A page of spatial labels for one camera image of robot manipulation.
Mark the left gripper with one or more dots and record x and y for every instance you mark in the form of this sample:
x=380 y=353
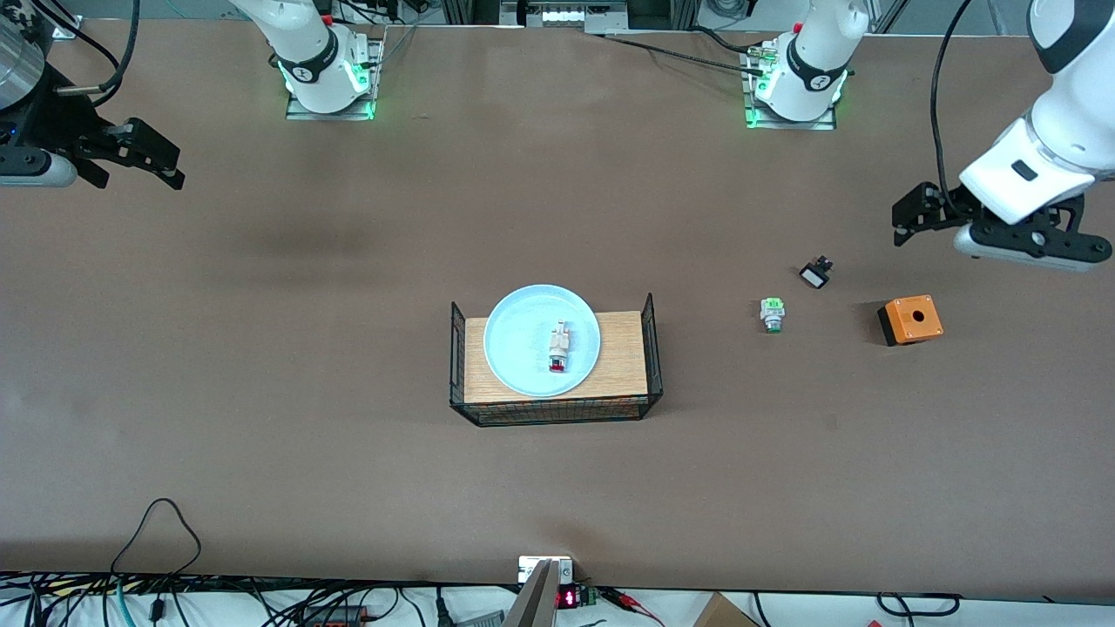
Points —
x=942 y=207

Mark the red push button switch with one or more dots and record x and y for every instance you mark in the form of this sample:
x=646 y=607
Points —
x=560 y=348

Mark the silver lit device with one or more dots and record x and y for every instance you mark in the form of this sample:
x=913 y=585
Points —
x=562 y=16

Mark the light blue round plate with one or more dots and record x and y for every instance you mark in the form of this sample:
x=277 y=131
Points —
x=523 y=344

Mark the orange black device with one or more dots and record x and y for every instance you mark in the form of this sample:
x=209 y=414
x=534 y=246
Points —
x=335 y=616

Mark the light wooden board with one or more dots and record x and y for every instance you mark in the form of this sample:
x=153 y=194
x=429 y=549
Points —
x=623 y=370

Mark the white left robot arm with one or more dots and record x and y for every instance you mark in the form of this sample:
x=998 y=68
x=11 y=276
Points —
x=814 y=52

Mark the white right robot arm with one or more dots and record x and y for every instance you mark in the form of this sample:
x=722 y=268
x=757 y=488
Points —
x=309 y=52

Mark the aluminium frame profile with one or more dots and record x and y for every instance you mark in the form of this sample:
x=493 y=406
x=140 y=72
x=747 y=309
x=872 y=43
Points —
x=65 y=26

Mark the brown cardboard piece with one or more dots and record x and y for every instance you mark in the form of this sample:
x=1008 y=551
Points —
x=723 y=614

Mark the red digit display module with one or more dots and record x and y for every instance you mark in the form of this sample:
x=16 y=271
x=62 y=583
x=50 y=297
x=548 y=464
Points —
x=568 y=598

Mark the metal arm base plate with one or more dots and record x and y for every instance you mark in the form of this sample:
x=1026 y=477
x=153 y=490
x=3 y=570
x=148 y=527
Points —
x=788 y=125
x=331 y=116

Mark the grey angled post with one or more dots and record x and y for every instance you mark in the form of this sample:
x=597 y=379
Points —
x=533 y=605

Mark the orange button enclosure box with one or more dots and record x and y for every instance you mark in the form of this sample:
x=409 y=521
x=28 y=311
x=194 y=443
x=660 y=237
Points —
x=915 y=320

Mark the silver metal bracket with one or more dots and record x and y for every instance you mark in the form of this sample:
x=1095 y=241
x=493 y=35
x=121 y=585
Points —
x=533 y=568

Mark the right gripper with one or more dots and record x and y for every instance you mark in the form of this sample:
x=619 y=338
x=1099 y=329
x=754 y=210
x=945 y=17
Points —
x=63 y=124

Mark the small black white switch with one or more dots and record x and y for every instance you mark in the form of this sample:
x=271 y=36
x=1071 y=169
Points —
x=814 y=277

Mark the green push button switch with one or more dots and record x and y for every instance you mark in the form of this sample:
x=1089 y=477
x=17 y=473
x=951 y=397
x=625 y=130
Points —
x=772 y=312

